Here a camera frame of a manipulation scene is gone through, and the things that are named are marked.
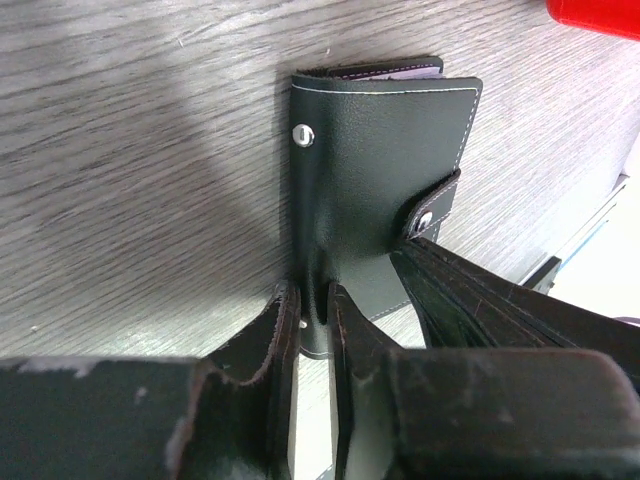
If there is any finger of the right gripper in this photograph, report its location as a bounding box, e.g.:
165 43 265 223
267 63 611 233
390 239 639 350

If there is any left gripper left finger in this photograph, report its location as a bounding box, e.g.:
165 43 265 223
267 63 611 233
1 282 301 479

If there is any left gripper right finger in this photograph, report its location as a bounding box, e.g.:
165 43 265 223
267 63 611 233
327 284 639 479

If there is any black leather card holder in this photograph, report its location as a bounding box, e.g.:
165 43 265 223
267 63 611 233
289 56 483 359

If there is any red plastic shopping basket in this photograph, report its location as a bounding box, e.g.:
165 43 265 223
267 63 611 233
545 0 640 41

